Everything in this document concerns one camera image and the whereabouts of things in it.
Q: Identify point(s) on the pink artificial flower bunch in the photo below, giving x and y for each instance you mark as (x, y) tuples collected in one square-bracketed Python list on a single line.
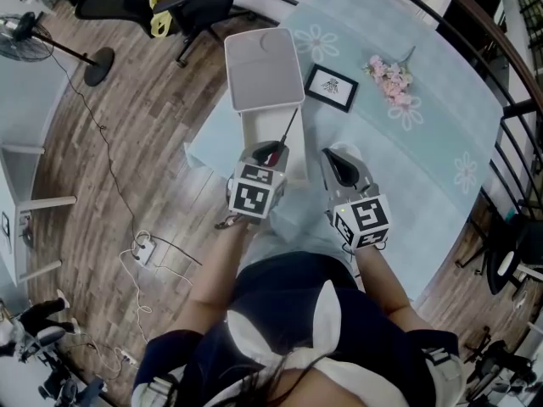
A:
[(394, 81)]

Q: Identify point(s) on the black standing fan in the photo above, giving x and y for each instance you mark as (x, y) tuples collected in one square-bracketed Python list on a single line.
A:
[(25, 36)]

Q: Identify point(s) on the red black screwdriver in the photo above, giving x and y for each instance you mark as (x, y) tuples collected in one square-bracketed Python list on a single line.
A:
[(289, 129)]

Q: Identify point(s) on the white side table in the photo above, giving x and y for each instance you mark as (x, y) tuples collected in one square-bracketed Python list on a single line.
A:
[(25, 210)]

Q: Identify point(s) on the black picture frame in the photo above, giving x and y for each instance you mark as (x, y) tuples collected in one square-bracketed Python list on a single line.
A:
[(331, 88)]

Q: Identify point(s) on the black white swivel chair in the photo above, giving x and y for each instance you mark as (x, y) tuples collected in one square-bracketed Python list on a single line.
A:
[(507, 252)]

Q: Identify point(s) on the navy top with white collar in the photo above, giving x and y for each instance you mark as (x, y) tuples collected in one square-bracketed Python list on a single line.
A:
[(292, 312)]

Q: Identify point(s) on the person's left forearm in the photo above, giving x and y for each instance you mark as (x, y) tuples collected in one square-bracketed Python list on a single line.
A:
[(220, 265)]

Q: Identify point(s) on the person's right forearm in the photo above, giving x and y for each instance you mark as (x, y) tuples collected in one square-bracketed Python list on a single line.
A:
[(384, 282)]

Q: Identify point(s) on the black chair base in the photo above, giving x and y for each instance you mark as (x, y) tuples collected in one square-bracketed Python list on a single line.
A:
[(496, 365)]

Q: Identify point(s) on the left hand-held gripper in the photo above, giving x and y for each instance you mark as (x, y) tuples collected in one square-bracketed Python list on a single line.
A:
[(250, 195)]

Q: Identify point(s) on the light blue flowered tablecloth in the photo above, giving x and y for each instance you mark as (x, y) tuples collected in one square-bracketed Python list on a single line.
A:
[(424, 151)]

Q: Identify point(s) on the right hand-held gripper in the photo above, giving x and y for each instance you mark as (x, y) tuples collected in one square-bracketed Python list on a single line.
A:
[(365, 219)]

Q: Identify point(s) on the white box with lid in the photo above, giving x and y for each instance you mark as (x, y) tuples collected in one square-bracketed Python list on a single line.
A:
[(263, 74)]

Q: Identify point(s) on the yellow bag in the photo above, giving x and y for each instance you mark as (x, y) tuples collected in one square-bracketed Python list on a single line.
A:
[(163, 19)]

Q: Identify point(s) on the white power strip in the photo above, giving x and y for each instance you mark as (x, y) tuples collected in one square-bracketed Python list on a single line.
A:
[(145, 248)]

